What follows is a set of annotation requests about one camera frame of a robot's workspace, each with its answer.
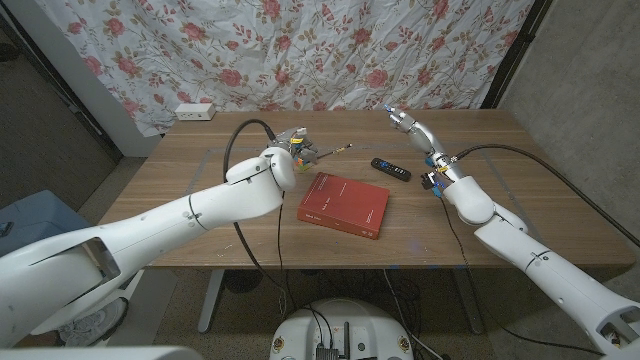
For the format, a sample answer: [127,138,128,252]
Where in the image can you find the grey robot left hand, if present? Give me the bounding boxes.
[267,126,321,174]

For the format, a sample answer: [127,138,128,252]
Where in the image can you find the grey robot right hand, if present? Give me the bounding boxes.
[383,103,466,197]

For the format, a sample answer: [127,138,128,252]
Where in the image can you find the black mechanical pencil yellow label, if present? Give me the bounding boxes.
[315,143,353,160]

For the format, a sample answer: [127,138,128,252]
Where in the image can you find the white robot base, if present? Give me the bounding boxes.
[269,298,415,360]

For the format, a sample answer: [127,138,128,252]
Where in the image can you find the black TV remote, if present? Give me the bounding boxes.
[370,157,413,183]

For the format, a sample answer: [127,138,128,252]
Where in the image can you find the red hardcover book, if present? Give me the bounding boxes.
[296,172,391,241]

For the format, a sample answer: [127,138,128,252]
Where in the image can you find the floral rose backdrop cloth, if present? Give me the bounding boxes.
[34,0,536,139]

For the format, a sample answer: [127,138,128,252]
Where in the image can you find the white power strip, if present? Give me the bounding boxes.
[174,102,217,122]

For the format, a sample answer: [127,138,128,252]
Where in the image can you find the black backdrop stand pole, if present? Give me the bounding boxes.
[480,0,554,110]

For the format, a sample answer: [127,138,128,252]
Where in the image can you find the black round floor fan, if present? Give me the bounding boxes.
[223,269,265,295]

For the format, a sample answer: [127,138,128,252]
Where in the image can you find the grey metal table leg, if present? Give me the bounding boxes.
[452,268,485,335]
[197,269,226,335]

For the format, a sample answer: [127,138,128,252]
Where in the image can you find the white low platform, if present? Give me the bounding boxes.
[99,269,179,347]

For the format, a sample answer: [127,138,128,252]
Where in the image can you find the person's face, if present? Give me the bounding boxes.
[57,297,129,347]

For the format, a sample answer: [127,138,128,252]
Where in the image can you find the blue plastic bin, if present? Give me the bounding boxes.
[0,189,94,259]

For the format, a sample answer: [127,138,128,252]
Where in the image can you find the white robot torso edge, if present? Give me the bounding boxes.
[0,345,204,360]

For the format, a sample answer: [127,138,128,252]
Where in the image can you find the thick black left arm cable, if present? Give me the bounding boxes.
[222,118,291,314]

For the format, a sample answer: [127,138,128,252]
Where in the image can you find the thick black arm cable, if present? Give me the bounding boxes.
[452,143,640,249]
[222,118,291,314]

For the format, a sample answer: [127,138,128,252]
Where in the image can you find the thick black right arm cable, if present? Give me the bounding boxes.
[452,143,640,249]

